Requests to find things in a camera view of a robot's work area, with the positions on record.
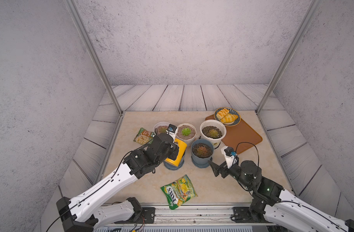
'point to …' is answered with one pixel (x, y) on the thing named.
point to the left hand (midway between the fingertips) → (178, 143)
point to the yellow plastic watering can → (182, 146)
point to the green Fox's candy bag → (179, 191)
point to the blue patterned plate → (232, 111)
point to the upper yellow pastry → (222, 113)
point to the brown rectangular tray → (240, 137)
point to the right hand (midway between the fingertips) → (217, 156)
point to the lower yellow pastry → (228, 118)
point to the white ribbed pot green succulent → (187, 132)
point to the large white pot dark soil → (213, 130)
